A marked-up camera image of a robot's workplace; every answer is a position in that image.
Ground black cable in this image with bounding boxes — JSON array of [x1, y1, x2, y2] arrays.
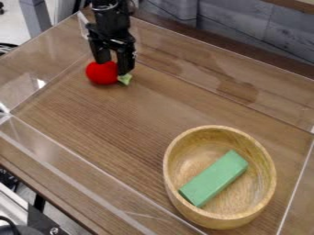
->
[[0, 215, 24, 235]]

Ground clear acrylic tray walls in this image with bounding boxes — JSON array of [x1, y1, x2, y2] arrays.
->
[[0, 17, 314, 235]]

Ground green rectangular block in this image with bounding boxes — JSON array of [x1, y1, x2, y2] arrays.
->
[[178, 150, 248, 207]]

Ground grey table leg post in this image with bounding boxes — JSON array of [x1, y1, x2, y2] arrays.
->
[[19, 0, 52, 38]]

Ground red plush fruit green leaves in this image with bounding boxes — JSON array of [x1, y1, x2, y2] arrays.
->
[[85, 62, 132, 85]]

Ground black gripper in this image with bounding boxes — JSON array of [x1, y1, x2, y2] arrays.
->
[[85, 0, 136, 75]]

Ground oval wooden bowl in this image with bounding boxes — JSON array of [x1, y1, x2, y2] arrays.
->
[[163, 125, 276, 229]]

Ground black metal clamp bracket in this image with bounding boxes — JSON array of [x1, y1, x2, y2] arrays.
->
[[27, 205, 68, 235]]

